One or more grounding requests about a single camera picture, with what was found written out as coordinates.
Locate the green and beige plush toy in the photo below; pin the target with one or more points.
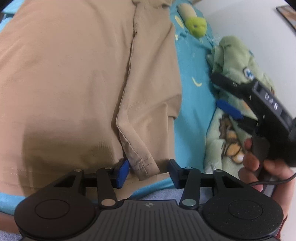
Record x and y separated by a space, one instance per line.
197 26

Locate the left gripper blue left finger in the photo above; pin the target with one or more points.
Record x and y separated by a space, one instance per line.
108 179

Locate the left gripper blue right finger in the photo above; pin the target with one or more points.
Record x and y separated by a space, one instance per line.
188 179

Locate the tan t-shirt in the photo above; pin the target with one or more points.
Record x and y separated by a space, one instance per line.
81 92

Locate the framed leaf painting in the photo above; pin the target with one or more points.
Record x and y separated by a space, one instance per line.
289 14

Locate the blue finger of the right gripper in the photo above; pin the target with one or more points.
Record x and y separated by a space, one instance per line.
230 110

